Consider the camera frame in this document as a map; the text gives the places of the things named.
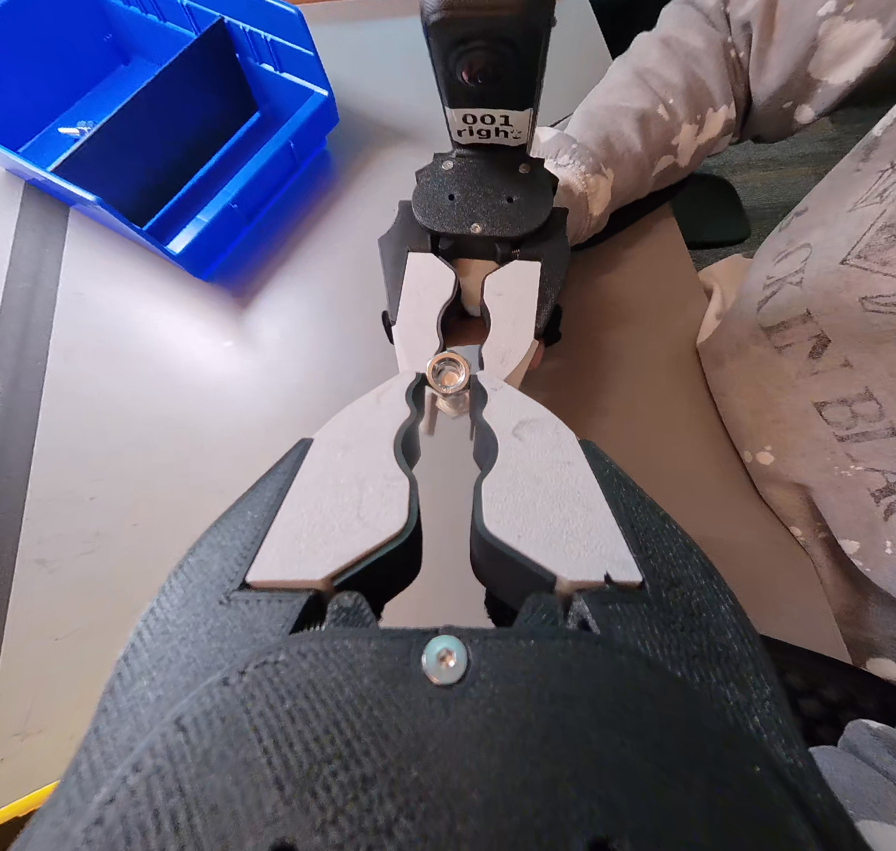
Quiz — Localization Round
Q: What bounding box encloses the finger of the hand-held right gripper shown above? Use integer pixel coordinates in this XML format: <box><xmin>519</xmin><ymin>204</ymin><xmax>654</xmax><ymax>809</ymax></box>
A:
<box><xmin>388</xmin><ymin>252</ymin><xmax>463</xmax><ymax>376</ymax></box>
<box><xmin>479</xmin><ymin>261</ymin><xmax>546</xmax><ymax>391</ymax></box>

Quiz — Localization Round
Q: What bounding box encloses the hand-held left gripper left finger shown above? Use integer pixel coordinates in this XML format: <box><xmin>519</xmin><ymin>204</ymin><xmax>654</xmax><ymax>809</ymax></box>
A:
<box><xmin>244</xmin><ymin>372</ymin><xmax>428</xmax><ymax>607</ymax></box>

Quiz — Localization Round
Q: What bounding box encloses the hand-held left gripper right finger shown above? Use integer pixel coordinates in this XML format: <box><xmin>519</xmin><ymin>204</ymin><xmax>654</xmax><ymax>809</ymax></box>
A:
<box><xmin>468</xmin><ymin>372</ymin><xmax>645</xmax><ymax>607</ymax></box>

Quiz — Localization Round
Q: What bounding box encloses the silver hex bolt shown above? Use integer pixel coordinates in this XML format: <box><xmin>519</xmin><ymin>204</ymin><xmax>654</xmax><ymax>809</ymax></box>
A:
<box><xmin>423</xmin><ymin>349</ymin><xmax>484</xmax><ymax>419</ymax></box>

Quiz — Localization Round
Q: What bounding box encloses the blue plastic bin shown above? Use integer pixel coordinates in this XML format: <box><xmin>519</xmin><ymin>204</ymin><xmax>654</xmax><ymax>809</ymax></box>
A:
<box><xmin>0</xmin><ymin>0</ymin><xmax>340</xmax><ymax>283</ymax></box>

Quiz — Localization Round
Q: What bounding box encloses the yellow plastic bin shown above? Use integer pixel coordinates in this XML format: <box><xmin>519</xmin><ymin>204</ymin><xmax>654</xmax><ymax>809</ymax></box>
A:
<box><xmin>0</xmin><ymin>780</ymin><xmax>63</xmax><ymax>851</ymax></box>

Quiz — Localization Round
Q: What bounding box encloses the person's right forearm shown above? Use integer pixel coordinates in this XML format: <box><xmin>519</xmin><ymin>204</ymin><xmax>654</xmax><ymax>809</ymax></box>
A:
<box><xmin>535</xmin><ymin>0</ymin><xmax>896</xmax><ymax>248</ymax></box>

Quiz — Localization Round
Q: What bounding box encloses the person's grey printed sweatshirt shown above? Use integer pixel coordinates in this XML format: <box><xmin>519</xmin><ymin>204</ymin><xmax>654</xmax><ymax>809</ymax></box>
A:
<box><xmin>696</xmin><ymin>105</ymin><xmax>896</xmax><ymax>664</ymax></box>

